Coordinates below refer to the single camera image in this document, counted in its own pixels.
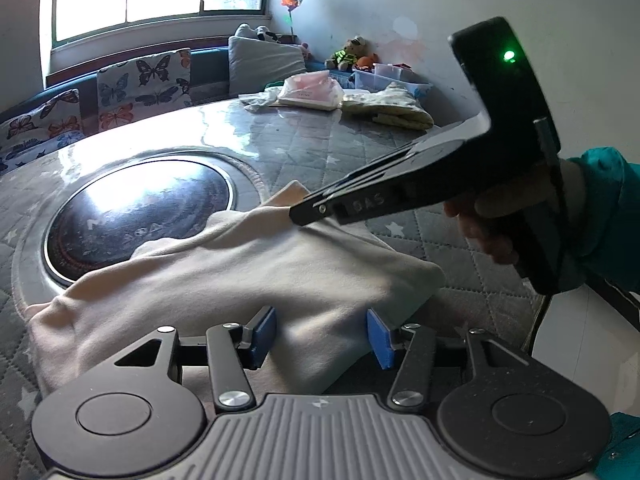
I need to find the clear plastic bag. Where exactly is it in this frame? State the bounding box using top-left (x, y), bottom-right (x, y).
top-left (238, 86), bottom-right (282, 113)

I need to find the right hand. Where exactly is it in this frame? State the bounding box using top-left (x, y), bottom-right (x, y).
top-left (444, 156), bottom-right (586, 267)

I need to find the folded pink garment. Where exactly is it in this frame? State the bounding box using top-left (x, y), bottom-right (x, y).
top-left (278, 70), bottom-right (344, 112)

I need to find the upright butterfly print cushion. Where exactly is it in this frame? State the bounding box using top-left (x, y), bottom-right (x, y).
top-left (96, 48), bottom-right (192, 132)

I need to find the stuffed teddy bear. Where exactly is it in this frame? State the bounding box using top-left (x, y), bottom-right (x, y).
top-left (324, 36), bottom-right (380, 72)

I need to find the blue sofa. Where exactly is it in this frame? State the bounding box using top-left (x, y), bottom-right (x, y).
top-left (0, 44), bottom-right (237, 162)

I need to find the teal sleeve forearm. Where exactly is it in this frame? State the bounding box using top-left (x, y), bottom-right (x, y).
top-left (559, 146), bottom-right (639, 294)

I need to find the round glass hotplate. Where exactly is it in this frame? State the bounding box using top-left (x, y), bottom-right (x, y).
top-left (42, 154), bottom-right (236, 286)

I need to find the grey quilted table cover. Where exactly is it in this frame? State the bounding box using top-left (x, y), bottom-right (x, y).
top-left (1, 100), bottom-right (544, 479)

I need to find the low butterfly print cushion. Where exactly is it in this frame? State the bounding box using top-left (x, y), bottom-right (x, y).
top-left (0, 89), bottom-right (86, 174)

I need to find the grey plain cushion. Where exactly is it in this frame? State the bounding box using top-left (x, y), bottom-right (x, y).
top-left (228, 36), bottom-right (306, 96)

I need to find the cream white garment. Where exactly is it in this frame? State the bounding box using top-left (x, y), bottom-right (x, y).
top-left (23, 181), bottom-right (445, 394)

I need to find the folded yellow-green garment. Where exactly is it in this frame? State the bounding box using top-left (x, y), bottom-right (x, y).
top-left (341, 82), bottom-right (434, 131)

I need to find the clear plastic storage box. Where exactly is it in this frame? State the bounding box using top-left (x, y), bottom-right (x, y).
top-left (352, 63), bottom-right (433, 100)

